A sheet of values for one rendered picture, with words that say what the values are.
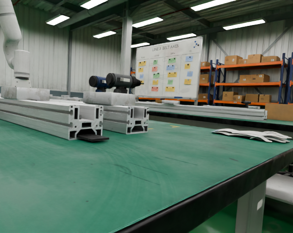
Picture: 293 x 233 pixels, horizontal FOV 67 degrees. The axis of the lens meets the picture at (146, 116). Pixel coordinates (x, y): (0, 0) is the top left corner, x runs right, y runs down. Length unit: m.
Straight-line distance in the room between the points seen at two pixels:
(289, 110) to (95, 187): 2.20
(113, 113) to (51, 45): 12.77
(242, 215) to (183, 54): 3.37
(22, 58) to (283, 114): 2.13
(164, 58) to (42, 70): 9.70
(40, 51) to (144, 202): 12.99
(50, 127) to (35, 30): 12.71
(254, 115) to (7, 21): 1.80
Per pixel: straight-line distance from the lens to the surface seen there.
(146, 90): 4.38
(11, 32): 1.51
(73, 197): 0.26
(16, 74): 1.51
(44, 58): 13.20
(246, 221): 0.80
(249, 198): 0.77
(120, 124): 0.69
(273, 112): 2.42
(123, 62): 9.58
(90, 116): 0.61
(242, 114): 2.02
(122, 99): 0.75
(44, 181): 0.30
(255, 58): 10.55
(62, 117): 0.58
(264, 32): 11.83
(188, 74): 3.81
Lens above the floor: 0.88
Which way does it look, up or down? 4 degrees down
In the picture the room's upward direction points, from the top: 3 degrees clockwise
